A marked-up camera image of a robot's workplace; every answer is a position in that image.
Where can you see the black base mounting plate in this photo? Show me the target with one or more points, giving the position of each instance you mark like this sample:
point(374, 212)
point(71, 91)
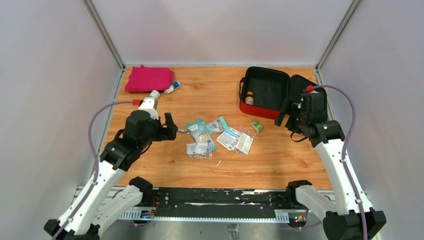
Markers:
point(222, 204)

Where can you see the white tube blue label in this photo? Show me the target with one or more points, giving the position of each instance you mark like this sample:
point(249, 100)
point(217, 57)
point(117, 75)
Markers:
point(174, 86)

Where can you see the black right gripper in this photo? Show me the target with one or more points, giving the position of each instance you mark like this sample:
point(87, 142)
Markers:
point(296, 108)

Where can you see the clear bag small sachets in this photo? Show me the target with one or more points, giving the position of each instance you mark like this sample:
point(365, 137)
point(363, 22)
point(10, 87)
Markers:
point(199, 150)

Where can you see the black handled scissors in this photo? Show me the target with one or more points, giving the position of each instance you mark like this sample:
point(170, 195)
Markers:
point(183, 131)

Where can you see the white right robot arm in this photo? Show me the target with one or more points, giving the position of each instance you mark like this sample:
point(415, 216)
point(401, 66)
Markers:
point(351, 216)

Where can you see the brown medicine bottle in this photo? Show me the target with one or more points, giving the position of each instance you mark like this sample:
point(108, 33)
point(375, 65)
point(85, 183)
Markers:
point(249, 99)

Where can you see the white bottle green label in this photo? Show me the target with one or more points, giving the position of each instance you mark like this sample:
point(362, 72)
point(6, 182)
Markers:
point(154, 94)

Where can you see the aluminium frame rail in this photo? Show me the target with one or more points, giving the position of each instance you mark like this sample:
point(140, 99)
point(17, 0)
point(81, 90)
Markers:
point(94, 14)

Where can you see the white blue paper packet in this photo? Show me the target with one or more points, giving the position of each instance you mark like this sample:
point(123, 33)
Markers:
point(229, 138)

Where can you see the clear bag white gauze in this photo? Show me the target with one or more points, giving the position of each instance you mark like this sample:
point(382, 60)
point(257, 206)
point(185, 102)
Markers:
point(245, 141)

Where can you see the pink folded cloth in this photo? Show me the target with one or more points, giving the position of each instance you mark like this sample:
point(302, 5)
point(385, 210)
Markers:
point(144, 79)

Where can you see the blue cotton swab packet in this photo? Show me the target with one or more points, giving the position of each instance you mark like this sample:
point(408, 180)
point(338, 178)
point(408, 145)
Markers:
point(199, 131)

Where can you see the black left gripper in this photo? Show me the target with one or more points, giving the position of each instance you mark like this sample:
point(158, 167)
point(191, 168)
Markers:
point(168, 133)

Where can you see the black red medicine case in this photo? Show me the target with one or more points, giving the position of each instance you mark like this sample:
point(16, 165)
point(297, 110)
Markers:
point(270, 88)

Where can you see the teal edged small packet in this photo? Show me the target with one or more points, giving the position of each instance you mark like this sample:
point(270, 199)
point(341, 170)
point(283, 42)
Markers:
point(217, 126)

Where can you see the small green box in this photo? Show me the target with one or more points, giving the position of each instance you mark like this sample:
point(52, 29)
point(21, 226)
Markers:
point(257, 125)

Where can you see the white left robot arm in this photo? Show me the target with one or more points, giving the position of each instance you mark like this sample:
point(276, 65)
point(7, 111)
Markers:
point(87, 218)

